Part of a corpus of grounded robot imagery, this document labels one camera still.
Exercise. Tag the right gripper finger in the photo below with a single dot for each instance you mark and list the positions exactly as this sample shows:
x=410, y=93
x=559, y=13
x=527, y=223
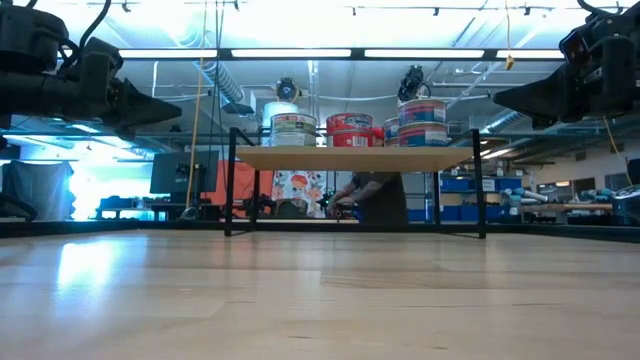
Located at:
x=545, y=100

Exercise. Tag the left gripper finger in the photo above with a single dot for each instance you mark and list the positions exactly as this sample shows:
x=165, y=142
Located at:
x=145, y=111

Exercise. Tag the white blue label can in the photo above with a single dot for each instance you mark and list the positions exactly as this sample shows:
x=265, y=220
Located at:
x=293, y=124

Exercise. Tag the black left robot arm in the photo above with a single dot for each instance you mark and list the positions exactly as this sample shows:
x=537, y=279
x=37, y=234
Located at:
x=30, y=95

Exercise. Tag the yellow hanging tag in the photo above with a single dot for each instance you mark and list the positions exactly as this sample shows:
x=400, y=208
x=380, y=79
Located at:
x=509, y=62

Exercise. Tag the black monitor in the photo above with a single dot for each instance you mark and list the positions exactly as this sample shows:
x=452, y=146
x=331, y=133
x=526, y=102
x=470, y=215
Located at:
x=175, y=172

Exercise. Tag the white grey tubes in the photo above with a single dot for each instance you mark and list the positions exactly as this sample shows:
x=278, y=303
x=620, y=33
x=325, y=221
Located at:
x=522, y=194

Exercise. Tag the tan wooden bar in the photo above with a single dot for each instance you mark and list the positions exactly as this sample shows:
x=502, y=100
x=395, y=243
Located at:
x=570, y=206

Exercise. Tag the blue rounded object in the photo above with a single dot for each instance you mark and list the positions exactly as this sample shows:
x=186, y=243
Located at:
x=627, y=195

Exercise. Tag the orange fabric panel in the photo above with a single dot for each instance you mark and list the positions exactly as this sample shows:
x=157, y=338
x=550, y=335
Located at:
x=245, y=180

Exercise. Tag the blue storage bins rack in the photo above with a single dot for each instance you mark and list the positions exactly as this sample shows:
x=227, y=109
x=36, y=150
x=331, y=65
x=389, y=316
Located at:
x=455, y=184

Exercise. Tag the grey cloth cover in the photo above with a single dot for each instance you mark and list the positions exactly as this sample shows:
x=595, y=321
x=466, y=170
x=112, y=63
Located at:
x=35, y=185

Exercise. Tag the black round ceiling device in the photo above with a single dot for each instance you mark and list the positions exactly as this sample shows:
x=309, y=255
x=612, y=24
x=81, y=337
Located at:
x=287, y=90

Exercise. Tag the long ceiling light fixture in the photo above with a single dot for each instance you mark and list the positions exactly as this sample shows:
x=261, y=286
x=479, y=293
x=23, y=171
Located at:
x=300, y=52

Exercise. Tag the floral patterned cloth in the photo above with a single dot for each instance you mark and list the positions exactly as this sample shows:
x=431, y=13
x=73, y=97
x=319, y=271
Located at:
x=300, y=187

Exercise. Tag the person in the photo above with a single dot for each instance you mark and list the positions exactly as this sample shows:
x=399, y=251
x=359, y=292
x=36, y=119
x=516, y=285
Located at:
x=382, y=197

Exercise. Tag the black device green lights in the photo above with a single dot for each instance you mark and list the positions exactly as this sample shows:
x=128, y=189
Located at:
x=324, y=199

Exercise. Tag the silver ventilation duct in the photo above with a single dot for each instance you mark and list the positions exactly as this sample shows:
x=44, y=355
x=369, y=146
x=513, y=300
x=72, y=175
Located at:
x=505, y=120

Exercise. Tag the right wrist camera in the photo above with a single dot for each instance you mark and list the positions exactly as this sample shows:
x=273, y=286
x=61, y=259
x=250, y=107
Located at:
x=575, y=47

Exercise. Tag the black metal table frame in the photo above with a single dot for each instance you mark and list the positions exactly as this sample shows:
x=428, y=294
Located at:
x=150, y=226

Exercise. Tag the black hanging camera device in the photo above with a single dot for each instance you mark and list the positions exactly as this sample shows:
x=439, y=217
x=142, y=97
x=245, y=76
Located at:
x=412, y=82

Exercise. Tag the wooden shelf black metal frame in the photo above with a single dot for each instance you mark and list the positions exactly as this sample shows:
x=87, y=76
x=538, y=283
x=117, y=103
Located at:
x=350, y=159

